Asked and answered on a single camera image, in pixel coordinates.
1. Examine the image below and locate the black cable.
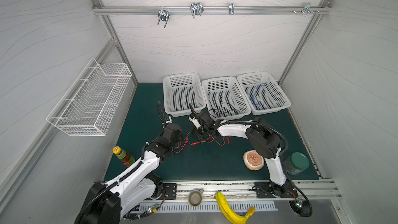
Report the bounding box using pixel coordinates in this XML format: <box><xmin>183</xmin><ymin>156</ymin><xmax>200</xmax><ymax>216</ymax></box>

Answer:
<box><xmin>207</xmin><ymin>91</ymin><xmax>241</xmax><ymax>119</ymax></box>

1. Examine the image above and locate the blue cable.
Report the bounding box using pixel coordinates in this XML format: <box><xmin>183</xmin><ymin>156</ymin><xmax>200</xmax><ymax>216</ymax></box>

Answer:
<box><xmin>247</xmin><ymin>82</ymin><xmax>268</xmax><ymax>106</ymax></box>

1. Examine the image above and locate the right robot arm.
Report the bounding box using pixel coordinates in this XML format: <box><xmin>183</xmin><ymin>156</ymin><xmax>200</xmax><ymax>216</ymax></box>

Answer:
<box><xmin>189</xmin><ymin>104</ymin><xmax>313</xmax><ymax>218</ymax></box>

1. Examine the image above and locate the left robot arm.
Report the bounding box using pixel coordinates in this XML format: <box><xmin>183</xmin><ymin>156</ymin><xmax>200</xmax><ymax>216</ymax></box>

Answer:
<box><xmin>74</xmin><ymin>103</ymin><xmax>182</xmax><ymax>224</ymax></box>

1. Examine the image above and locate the middle white perforated basket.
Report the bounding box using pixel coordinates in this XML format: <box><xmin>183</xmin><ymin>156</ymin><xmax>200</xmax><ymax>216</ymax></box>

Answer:
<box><xmin>201</xmin><ymin>77</ymin><xmax>251</xmax><ymax>120</ymax></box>

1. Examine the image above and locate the white perforated basket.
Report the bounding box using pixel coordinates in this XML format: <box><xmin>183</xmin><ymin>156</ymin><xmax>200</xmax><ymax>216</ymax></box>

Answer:
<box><xmin>237</xmin><ymin>72</ymin><xmax>291</xmax><ymax>116</ymax></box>
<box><xmin>201</xmin><ymin>77</ymin><xmax>251</xmax><ymax>120</ymax></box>
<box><xmin>163</xmin><ymin>73</ymin><xmax>206</xmax><ymax>117</ymax></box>

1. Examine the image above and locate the left white perforated basket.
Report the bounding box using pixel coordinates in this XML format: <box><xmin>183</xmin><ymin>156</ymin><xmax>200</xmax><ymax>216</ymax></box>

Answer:
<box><xmin>163</xmin><ymin>73</ymin><xmax>206</xmax><ymax>117</ymax></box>

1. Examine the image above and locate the yellow capped sauce bottle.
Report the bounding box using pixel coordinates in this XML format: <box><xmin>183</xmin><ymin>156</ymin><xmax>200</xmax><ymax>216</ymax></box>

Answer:
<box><xmin>113</xmin><ymin>146</ymin><xmax>135</xmax><ymax>167</ymax></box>

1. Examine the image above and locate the round toy food disc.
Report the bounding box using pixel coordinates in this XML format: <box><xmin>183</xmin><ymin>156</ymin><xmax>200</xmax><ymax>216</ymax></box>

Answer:
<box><xmin>243</xmin><ymin>150</ymin><xmax>265</xmax><ymax>171</ymax></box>

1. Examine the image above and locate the right white perforated basket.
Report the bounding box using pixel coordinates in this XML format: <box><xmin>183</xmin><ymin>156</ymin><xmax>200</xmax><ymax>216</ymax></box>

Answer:
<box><xmin>237</xmin><ymin>72</ymin><xmax>291</xmax><ymax>116</ymax></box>

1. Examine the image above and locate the yellow banana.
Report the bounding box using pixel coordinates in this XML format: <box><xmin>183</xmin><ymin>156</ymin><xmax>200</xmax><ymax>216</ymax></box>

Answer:
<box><xmin>215</xmin><ymin>192</ymin><xmax>255</xmax><ymax>224</ymax></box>

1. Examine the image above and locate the green lidded jar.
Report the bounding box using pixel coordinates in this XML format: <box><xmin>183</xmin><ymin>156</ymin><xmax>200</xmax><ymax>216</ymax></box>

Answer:
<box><xmin>284</xmin><ymin>152</ymin><xmax>310</xmax><ymax>175</ymax></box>

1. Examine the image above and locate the middle metal clamp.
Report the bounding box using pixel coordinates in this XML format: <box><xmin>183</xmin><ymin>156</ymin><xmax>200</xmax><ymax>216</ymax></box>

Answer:
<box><xmin>189</xmin><ymin>3</ymin><xmax>204</xmax><ymax>18</ymax></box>

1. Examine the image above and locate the metal clamp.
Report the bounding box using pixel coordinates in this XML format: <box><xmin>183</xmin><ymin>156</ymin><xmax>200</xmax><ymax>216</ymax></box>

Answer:
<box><xmin>157</xmin><ymin>9</ymin><xmax>170</xmax><ymax>28</ymax></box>
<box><xmin>292</xmin><ymin>3</ymin><xmax>320</xmax><ymax>16</ymax></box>
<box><xmin>189</xmin><ymin>3</ymin><xmax>204</xmax><ymax>18</ymax></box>

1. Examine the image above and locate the left metal clamp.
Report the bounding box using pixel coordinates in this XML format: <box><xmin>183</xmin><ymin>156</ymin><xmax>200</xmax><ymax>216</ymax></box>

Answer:
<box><xmin>157</xmin><ymin>9</ymin><xmax>170</xmax><ymax>28</ymax></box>

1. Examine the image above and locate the right metal clamp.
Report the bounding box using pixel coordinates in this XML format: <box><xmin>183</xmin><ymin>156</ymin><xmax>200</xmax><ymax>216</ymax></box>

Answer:
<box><xmin>292</xmin><ymin>3</ymin><xmax>320</xmax><ymax>16</ymax></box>

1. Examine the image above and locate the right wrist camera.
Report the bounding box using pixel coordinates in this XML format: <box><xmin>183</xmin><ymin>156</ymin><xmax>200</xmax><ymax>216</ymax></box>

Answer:
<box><xmin>189</xmin><ymin>116</ymin><xmax>202</xmax><ymax>129</ymax></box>

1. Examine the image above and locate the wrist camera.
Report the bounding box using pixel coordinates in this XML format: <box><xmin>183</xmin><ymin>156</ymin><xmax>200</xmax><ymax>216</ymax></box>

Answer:
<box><xmin>189</xmin><ymin>116</ymin><xmax>202</xmax><ymax>129</ymax></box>
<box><xmin>165</xmin><ymin>116</ymin><xmax>172</xmax><ymax>125</ymax></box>

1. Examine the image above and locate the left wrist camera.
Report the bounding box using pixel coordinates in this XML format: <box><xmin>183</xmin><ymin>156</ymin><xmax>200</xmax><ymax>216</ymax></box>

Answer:
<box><xmin>165</xmin><ymin>116</ymin><xmax>172</xmax><ymax>125</ymax></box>

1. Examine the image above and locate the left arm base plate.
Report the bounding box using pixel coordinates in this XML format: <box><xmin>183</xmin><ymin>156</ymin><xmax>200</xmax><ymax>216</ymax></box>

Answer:
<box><xmin>152</xmin><ymin>183</ymin><xmax>177</xmax><ymax>200</ymax></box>

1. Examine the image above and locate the white vented cable duct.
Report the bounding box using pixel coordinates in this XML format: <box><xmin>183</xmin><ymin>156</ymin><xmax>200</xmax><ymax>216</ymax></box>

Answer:
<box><xmin>157</xmin><ymin>201</ymin><xmax>278</xmax><ymax>214</ymax></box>

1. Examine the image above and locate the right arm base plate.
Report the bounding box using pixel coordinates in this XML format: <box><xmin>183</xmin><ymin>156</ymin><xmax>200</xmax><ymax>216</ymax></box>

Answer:
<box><xmin>251</xmin><ymin>181</ymin><xmax>299</xmax><ymax>199</ymax></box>

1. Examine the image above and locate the white wire wall basket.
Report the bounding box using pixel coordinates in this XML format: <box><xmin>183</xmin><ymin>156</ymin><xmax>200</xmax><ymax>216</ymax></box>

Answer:
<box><xmin>46</xmin><ymin>58</ymin><xmax>132</xmax><ymax>136</ymax></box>

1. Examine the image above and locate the small metal bracket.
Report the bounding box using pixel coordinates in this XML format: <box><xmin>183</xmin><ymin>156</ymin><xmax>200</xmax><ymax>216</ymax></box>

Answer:
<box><xmin>229</xmin><ymin>3</ymin><xmax>235</xmax><ymax>16</ymax></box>

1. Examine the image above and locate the horizontal aluminium rail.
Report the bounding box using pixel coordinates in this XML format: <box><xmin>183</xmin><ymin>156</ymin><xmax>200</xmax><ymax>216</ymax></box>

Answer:
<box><xmin>93</xmin><ymin>5</ymin><xmax>332</xmax><ymax>16</ymax></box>

